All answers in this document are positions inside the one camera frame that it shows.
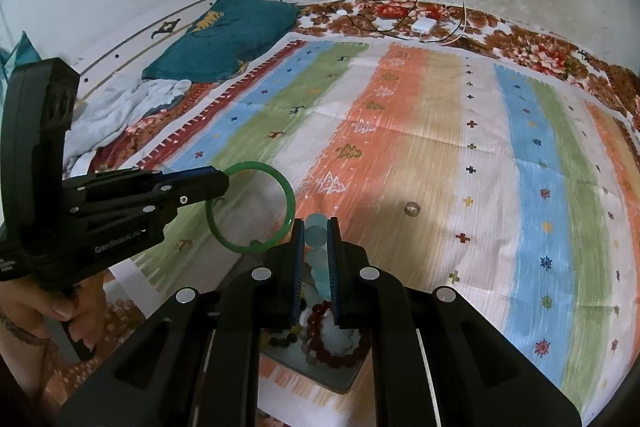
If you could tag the person's left forearm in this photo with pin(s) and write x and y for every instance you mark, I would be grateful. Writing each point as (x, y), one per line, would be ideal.
(25, 349)

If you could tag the green bangle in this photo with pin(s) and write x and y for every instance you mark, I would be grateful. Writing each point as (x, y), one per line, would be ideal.
(289, 202)

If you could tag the teal pillow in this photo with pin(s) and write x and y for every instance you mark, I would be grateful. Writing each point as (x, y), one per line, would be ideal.
(225, 42)

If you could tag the orange patterned cloth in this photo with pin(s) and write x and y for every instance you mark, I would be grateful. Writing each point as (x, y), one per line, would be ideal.
(120, 312)

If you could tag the person's left hand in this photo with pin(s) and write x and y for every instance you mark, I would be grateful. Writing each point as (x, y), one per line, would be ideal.
(45, 307)

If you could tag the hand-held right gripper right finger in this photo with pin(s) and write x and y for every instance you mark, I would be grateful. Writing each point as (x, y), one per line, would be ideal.
(331, 257)

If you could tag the teal cloth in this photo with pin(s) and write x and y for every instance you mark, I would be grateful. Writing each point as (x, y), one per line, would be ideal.
(22, 52)

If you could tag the white crumpled cloth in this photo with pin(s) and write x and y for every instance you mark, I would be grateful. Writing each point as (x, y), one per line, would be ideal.
(130, 102)

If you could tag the striped colourful bedsheet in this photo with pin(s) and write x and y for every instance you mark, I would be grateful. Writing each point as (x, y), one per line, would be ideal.
(525, 47)

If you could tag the silver metal tray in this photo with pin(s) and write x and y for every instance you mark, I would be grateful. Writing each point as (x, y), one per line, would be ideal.
(325, 377)

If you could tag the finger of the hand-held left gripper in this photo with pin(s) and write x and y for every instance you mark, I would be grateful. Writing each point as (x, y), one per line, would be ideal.
(205, 187)
(200, 170)

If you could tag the striped colourful mat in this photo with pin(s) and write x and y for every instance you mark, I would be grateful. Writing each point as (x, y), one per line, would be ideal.
(425, 132)

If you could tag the white charger block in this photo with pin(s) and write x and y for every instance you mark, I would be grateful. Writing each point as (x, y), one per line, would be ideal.
(424, 27)

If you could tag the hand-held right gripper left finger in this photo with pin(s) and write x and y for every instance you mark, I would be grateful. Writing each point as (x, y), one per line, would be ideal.
(298, 257)

